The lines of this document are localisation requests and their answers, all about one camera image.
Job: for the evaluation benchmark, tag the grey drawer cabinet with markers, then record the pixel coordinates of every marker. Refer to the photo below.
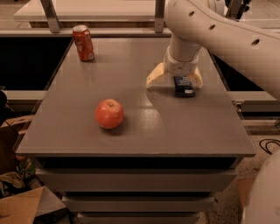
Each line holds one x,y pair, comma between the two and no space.
161,165

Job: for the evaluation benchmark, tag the cardboard box bottom right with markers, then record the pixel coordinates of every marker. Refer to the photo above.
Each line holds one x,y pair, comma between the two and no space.
244,186

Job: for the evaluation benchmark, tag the white counter in background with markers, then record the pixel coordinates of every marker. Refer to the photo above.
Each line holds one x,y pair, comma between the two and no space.
89,10

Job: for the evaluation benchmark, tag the red apple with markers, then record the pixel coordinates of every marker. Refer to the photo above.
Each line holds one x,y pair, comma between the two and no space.
109,114

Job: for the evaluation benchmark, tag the dark blue rxbar wrapper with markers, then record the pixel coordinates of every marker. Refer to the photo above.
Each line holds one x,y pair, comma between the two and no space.
183,87

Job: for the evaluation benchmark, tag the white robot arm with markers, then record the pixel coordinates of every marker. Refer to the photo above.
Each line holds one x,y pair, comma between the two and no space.
252,52

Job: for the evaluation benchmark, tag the cardboard box bottom left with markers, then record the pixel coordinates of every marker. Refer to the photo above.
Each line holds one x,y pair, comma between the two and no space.
23,208

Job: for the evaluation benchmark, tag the cardboard box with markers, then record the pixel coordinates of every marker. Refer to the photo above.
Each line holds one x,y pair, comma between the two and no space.
23,208
244,186

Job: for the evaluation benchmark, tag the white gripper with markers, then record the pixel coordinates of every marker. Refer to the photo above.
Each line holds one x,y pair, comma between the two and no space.
180,67

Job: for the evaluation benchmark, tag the red coke can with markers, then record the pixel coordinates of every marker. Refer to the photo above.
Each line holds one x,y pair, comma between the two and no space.
83,42

